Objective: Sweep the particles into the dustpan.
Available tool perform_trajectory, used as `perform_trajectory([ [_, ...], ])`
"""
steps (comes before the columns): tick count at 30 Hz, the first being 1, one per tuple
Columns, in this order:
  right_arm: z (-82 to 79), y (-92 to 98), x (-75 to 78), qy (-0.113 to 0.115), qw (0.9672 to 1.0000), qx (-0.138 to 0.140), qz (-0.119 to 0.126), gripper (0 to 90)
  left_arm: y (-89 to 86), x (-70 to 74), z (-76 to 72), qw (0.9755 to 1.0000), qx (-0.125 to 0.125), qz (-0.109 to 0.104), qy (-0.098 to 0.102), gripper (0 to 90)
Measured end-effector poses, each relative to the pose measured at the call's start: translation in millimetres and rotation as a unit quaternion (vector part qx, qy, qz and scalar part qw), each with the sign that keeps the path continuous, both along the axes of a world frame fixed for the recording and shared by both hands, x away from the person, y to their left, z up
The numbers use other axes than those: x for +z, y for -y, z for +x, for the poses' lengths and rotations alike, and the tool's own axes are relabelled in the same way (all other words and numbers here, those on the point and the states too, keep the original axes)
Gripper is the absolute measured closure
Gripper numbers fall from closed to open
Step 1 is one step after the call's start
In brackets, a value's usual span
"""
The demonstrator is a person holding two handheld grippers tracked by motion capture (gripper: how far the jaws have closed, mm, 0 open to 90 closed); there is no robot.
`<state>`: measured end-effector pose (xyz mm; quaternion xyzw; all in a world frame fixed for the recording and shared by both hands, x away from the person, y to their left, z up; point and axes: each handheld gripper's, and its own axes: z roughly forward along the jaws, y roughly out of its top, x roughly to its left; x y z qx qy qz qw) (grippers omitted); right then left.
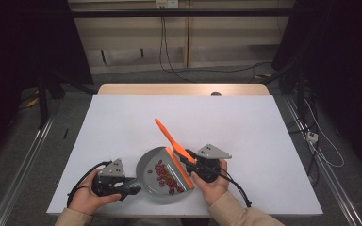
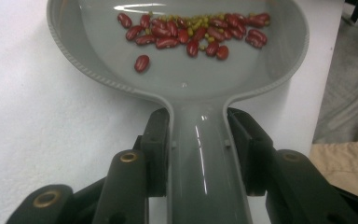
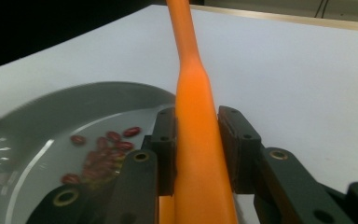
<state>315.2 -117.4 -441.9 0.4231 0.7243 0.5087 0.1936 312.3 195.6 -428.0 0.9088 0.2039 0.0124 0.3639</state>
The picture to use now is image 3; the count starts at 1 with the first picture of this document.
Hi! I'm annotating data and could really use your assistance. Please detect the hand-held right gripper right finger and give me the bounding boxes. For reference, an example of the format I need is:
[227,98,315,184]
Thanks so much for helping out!
[217,105,264,195]

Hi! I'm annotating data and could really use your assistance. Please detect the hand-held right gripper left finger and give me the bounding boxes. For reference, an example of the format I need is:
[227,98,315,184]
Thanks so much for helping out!
[143,106,178,197]

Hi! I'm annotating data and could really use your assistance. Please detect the orange brush with grey bristles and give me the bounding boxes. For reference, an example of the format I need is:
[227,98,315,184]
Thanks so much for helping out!
[158,0,239,224]

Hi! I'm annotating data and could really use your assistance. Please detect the red kidney beans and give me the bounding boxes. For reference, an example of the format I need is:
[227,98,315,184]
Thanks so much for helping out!
[61,126,143,187]

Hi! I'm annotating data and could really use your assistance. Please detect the grey dustpan with orange lip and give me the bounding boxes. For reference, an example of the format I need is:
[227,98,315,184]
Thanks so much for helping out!
[0,81,177,224]

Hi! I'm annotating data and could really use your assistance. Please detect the beige wooden cabinet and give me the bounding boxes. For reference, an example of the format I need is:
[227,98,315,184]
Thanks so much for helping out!
[203,0,358,24]

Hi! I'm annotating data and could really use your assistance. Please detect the black cable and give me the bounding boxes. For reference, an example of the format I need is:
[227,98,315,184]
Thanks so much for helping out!
[314,0,324,18]
[321,0,330,19]

